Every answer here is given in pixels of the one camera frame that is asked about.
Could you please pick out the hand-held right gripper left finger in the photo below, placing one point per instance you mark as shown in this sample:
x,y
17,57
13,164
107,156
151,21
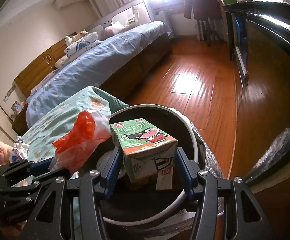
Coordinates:
x,y
112,170

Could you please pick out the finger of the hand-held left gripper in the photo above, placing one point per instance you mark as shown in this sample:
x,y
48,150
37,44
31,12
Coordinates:
x,y
39,167
15,190

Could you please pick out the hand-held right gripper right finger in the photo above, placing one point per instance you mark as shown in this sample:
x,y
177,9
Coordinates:
x,y
185,172

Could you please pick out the green milk carton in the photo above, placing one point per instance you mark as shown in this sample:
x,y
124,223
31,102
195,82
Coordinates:
x,y
140,135

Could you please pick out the orange and white plastic bag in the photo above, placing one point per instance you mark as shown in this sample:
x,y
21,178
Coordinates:
x,y
80,135

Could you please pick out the black trash bin white rim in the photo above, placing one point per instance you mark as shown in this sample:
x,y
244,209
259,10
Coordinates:
x,y
185,120

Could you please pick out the silver foil mat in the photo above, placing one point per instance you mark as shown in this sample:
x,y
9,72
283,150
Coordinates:
x,y
210,160

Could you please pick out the cream teddy bear pink heart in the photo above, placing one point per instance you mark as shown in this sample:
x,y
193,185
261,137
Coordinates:
x,y
0,150

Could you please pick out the wooden nightstand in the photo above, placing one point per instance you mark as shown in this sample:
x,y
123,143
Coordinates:
x,y
21,122

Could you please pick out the wooden headboard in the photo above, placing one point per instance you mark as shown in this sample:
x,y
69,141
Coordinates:
x,y
35,72

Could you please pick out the pink white pillow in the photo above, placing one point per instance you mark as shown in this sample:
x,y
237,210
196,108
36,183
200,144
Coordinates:
x,y
61,62

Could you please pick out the bed with blue sheet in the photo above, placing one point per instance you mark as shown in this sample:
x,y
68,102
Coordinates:
x,y
97,60

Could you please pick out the folded blue white quilt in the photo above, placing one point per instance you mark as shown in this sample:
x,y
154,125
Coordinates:
x,y
85,43

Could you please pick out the small white plush toy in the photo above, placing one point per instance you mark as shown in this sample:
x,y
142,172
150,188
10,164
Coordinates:
x,y
68,40

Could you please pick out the yellow plush toy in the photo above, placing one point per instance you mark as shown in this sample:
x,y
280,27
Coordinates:
x,y
79,35

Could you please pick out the pink plastic bag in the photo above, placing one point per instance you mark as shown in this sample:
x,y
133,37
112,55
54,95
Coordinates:
x,y
113,28

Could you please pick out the white plush with black print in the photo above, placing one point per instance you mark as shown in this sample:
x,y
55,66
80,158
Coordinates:
x,y
130,22

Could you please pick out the black glossy cabinet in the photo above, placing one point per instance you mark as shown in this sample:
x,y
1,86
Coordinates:
x,y
259,12

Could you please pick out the picture frame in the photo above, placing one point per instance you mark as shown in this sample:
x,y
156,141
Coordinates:
x,y
16,106

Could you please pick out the wall switch panel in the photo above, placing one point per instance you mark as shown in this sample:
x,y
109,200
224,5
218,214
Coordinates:
x,y
9,93

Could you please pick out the grey bed guard rail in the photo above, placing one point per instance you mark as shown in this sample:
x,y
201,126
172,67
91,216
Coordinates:
x,y
120,12

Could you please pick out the wall air conditioner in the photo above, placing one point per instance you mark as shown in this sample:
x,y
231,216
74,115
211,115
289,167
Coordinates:
x,y
70,0

